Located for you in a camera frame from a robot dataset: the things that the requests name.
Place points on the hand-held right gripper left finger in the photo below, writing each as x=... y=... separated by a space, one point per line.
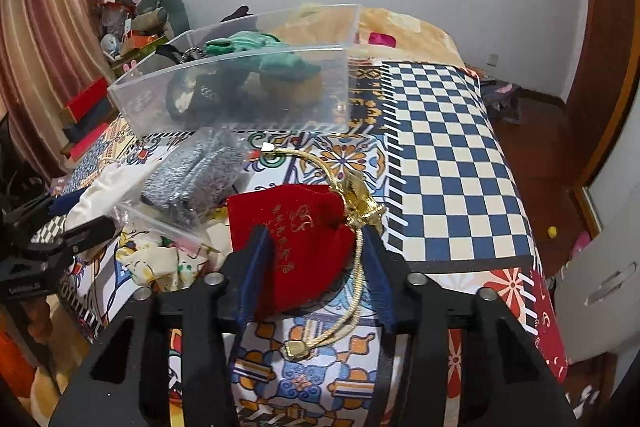
x=257 y=279

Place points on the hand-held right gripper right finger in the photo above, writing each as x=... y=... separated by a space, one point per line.
x=382 y=289

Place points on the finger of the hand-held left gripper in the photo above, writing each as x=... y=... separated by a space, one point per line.
x=65 y=202
x=92 y=229

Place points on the clear plastic box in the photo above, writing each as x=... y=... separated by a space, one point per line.
x=235 y=107

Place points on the green plush toy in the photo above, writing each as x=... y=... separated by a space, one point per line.
x=280 y=59

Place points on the white cloth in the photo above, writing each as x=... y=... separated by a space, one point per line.
x=107 y=197

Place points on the clear bag with printed cloth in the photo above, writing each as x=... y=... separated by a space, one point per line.
x=160 y=252

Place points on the stack of red boxes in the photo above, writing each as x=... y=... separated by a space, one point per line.
x=87 y=107

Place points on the silver glitter pouch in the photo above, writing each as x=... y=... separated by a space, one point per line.
x=195 y=177

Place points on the patterned checkered mat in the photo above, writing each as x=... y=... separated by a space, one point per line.
x=450 y=167

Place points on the striped pink curtain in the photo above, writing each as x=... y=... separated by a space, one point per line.
x=45 y=37

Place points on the yellow ball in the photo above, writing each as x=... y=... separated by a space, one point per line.
x=552 y=232

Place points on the grey-green plush toy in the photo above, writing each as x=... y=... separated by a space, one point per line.
x=162 y=9

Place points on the white cabinet door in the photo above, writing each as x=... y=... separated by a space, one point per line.
x=600 y=287

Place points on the dark clothes on floor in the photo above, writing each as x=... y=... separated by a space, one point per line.
x=500 y=99

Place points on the orange blanket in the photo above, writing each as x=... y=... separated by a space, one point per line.
x=400 y=24

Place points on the brown wooden door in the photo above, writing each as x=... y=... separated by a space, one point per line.
x=610 y=57

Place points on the white wall outlet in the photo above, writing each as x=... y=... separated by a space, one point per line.
x=493 y=59

